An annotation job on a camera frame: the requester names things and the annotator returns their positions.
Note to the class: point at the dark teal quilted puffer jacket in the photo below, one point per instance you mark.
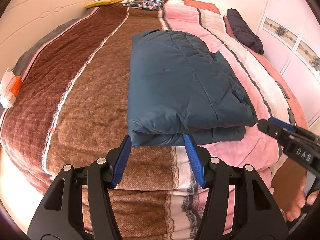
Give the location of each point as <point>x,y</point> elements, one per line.
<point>178,87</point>

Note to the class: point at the person's right hand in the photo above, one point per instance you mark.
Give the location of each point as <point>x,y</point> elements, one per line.
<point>299,202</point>

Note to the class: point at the folded dark navy garment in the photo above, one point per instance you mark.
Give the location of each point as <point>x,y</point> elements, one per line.
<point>243,33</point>

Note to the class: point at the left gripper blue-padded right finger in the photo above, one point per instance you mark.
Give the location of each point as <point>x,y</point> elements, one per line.
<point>256,214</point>

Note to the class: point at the orange and white package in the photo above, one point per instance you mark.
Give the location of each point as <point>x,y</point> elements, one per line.
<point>10,87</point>

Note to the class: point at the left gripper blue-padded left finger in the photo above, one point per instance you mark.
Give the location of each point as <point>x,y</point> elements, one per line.
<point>59,214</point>

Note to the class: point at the yellow pillow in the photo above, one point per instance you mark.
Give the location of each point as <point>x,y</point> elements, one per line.
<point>97,3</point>

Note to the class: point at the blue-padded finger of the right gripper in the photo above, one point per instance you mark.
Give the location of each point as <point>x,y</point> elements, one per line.
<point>273,130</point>
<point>294,129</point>

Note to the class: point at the colourful cartoon print pillow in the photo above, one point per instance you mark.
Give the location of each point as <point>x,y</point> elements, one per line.
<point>145,4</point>

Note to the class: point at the pink upholstered headboard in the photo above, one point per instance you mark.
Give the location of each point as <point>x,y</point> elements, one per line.
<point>24,22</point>

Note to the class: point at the white wardrobe with ornamental panels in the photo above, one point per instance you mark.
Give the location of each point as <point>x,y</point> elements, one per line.
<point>290,35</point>

